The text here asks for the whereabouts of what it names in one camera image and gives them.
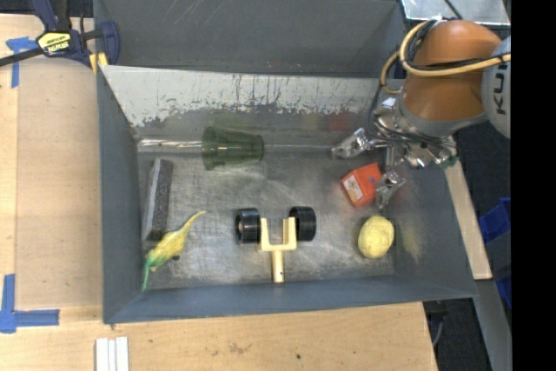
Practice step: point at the bare metal gripper finger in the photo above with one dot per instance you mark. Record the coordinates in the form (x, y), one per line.
(388, 187)
(352, 143)

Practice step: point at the small orange box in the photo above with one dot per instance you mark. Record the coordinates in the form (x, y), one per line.
(360, 184)

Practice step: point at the yellow toy potato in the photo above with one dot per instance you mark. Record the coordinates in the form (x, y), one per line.
(375, 236)

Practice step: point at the grey metal bin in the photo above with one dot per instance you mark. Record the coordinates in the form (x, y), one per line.
(260, 195)

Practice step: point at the wooden axle with black wheels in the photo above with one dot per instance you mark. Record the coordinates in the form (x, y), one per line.
(278, 236)

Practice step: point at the green translucent plastic cup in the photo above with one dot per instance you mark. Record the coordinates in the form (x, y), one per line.
(232, 147)

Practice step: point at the grey speckled flat block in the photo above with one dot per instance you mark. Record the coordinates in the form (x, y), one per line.
(158, 200)

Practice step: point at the yellow-green toy dinosaur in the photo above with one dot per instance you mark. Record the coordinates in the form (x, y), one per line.
(171, 243)

